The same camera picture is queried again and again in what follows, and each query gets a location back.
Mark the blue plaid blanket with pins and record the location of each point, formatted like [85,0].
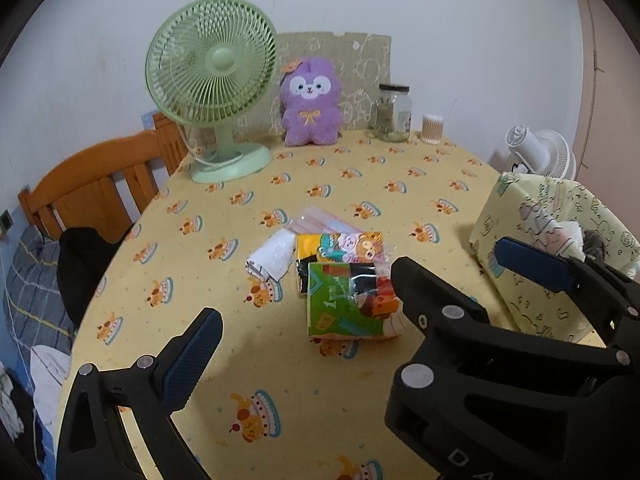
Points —
[30,280]

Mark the yellow cartoon packet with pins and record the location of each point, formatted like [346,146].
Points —
[320,245]

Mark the green printed packet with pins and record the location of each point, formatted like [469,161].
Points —
[335,305]

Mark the glass jar with brown lid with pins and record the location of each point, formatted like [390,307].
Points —
[392,120]

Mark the yellow printed fabric box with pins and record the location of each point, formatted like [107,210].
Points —
[500,210]

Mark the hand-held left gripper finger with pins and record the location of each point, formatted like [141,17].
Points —
[192,360]

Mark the wall socket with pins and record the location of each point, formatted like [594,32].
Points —
[5,220]

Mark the beige door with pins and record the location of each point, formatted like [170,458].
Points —
[615,110]

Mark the white garment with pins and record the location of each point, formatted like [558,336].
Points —
[47,380]

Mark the grey and white clothing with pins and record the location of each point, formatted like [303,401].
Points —
[10,400]

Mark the purple plush bunny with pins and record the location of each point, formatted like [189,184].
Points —
[310,120]

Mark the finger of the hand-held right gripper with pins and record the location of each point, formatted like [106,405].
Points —
[530,262]
[440,300]

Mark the clear zip bag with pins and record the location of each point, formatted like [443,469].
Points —
[320,220]

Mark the cotton swab container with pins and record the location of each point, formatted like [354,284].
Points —
[433,130]

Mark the white floor fan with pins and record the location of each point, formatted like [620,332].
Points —
[545,152]

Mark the green desk fan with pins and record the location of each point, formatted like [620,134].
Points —
[220,60]

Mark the black cloth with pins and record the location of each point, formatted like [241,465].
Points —
[80,270]

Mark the white tissue packet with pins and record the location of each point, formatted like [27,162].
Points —
[270,257]

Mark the yellow printed tablecloth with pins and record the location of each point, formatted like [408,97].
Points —
[300,385]

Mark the grey sock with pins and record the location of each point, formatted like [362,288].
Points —
[592,242]

